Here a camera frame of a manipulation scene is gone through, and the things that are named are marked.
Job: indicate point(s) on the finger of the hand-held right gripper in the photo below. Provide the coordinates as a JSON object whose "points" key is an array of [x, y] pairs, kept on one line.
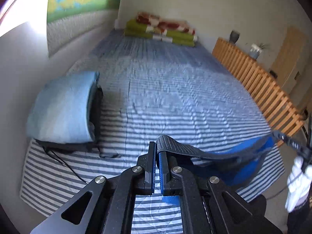
{"points": [[290, 142]]}

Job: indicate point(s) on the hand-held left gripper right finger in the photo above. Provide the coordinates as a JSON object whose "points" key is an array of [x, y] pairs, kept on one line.
{"points": [[161, 173]]}

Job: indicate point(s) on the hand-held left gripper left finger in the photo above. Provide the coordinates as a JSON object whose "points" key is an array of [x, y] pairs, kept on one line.
{"points": [[152, 175]]}

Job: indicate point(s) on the blue briefs with black waistband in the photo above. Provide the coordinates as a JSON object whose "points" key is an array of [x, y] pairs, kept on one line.
{"points": [[234, 165]]}

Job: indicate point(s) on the dark folded clothes stack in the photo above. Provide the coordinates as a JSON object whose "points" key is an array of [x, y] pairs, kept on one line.
{"points": [[97, 117]]}

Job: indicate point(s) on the person's right hand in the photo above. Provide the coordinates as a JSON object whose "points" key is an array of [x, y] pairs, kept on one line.
{"points": [[298, 182]]}

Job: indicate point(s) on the blue white striped blanket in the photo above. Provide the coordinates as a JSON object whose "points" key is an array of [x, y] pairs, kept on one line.
{"points": [[175, 97]]}

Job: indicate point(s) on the wooden door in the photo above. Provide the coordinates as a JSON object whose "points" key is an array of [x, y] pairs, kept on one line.
{"points": [[288, 58]]}

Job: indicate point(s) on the potted plant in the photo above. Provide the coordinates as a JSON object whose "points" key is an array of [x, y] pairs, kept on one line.
{"points": [[256, 50]]}

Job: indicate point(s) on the light blue pillow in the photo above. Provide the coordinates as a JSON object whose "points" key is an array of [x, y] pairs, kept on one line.
{"points": [[61, 107]]}

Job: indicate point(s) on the grey vase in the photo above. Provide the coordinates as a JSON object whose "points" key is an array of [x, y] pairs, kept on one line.
{"points": [[234, 36]]}

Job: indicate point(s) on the green folded blanket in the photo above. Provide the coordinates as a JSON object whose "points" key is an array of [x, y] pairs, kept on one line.
{"points": [[178, 35]]}

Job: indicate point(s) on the red white patterned blanket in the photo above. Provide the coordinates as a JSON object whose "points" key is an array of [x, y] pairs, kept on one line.
{"points": [[163, 23]]}

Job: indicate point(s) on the white textured wall panel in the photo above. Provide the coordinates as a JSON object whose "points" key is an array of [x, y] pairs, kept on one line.
{"points": [[73, 31]]}

